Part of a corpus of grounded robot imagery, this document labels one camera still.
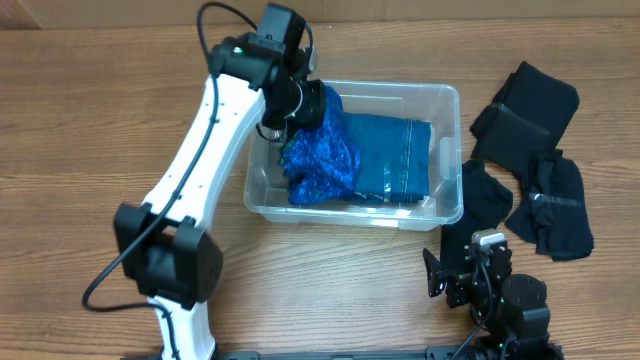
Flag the sparkly blue sequin garment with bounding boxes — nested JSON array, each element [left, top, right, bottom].
[[279, 86, 361, 206]]

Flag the blue denim jeans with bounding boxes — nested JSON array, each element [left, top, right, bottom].
[[345, 113, 431, 204]]

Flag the large folded black garment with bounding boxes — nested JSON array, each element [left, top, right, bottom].
[[470, 62, 580, 178]]

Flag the clear plastic storage bin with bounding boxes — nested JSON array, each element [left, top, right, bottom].
[[244, 80, 463, 231]]

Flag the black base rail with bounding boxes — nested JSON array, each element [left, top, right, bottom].
[[214, 346, 457, 360]]

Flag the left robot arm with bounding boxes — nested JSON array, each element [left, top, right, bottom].
[[114, 3, 325, 359]]

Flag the small black garment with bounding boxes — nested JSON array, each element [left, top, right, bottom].
[[440, 160, 513, 272]]

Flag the crumpled black taped garment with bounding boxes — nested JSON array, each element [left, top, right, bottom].
[[505, 149, 595, 261]]

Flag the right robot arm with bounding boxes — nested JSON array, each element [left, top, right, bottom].
[[423, 240, 564, 360]]

